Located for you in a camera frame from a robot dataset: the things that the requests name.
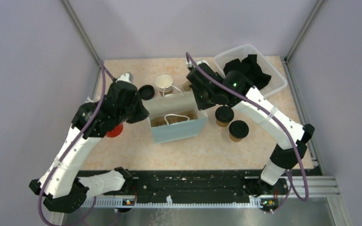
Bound stack of black lids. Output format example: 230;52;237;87
138;85;155;100

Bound black coffee cup lid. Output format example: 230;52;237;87
215;106;235;123

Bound brown paper coffee cup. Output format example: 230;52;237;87
215;106;235;128

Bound stack of paper cups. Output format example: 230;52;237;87
155;75;173;97

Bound light blue paper bag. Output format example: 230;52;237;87
143;91;208;144

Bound brown cardboard cup carrier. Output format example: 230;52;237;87
150;110;197;127

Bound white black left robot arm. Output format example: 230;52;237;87
29;80;149;213

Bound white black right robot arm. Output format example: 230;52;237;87
187;62;315;194

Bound remaining stacked cardboard carriers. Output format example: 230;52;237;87
181;81;191;92

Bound red straw cup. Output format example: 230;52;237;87
106;124;123;138

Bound black cloth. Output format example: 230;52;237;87
223;54;272;90

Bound white plastic basket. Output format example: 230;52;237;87
214;44;287;97

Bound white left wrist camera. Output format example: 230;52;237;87
116;72;134;84

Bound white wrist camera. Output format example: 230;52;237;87
186;60;210;70
116;72;134;84

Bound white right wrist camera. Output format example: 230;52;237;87
186;60;210;70

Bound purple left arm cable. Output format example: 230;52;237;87
37;61;121;226

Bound black mounting base rail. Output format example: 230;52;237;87
74;169;322;204

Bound white cable duct strip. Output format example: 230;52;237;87
94;195;263;209

